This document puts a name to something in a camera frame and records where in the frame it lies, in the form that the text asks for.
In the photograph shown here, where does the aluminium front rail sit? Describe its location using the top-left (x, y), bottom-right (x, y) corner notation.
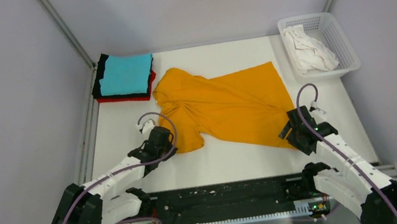
top-left (87, 164), bottom-right (397, 224)

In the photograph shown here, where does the white crumpled t-shirt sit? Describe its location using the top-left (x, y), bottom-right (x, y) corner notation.
top-left (283, 24), bottom-right (339, 74)

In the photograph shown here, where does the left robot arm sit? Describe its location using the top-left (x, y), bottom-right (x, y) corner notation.
top-left (51, 126), bottom-right (177, 224)

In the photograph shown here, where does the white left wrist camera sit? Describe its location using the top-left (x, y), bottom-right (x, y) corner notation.
top-left (136, 119), bottom-right (156, 134)

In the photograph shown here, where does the white plastic laundry basket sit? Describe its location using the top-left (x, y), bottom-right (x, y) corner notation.
top-left (277, 12), bottom-right (361, 83)

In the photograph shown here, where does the left aluminium frame post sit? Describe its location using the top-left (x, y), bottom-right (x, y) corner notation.
top-left (37, 0), bottom-right (95, 68)

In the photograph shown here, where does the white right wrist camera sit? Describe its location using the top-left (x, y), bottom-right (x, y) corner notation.
top-left (309, 101), bottom-right (327, 123)

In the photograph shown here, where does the yellow t-shirt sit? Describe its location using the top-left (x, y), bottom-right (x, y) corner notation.
top-left (153, 62), bottom-right (294, 154)

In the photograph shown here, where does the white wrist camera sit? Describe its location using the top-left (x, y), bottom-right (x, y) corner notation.
top-left (309, 101), bottom-right (327, 123)
top-left (136, 119), bottom-right (156, 134)

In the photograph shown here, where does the cyan folded t-shirt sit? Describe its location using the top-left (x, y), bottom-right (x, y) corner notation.
top-left (99, 53), bottom-right (153, 96)

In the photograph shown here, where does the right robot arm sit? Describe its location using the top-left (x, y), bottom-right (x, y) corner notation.
top-left (279, 106), bottom-right (397, 224)

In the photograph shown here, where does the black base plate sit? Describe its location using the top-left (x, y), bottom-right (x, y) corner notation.
top-left (114, 167), bottom-right (344, 224)

